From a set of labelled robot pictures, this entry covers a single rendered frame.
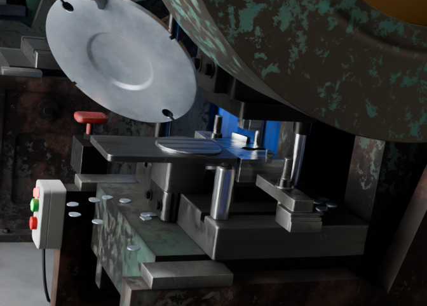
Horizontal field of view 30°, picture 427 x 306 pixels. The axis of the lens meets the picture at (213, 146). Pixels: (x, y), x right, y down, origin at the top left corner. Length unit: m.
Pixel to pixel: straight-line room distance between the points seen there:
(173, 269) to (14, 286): 1.48
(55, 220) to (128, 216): 0.24
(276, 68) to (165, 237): 0.51
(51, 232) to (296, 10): 0.88
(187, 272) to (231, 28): 0.47
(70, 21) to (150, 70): 0.16
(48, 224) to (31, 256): 1.26
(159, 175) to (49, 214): 0.30
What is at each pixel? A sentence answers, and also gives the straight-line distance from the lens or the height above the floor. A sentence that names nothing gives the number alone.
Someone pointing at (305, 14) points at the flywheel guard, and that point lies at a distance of 0.99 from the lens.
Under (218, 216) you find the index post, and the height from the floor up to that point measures 0.71.
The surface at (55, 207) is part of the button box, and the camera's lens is 1.66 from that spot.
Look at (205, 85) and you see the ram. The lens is 1.44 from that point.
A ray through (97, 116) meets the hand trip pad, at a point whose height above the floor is 0.76.
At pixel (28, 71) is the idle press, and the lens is 2.93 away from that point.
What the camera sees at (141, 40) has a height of 0.99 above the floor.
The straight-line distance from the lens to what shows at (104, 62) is 1.39.
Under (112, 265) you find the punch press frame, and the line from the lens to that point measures 1.55.
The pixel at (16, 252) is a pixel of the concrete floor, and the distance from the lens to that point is 2.96.
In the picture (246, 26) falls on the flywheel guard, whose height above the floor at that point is 1.06.
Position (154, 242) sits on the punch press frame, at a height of 0.64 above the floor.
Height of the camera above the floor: 1.14
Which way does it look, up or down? 14 degrees down
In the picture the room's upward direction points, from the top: 8 degrees clockwise
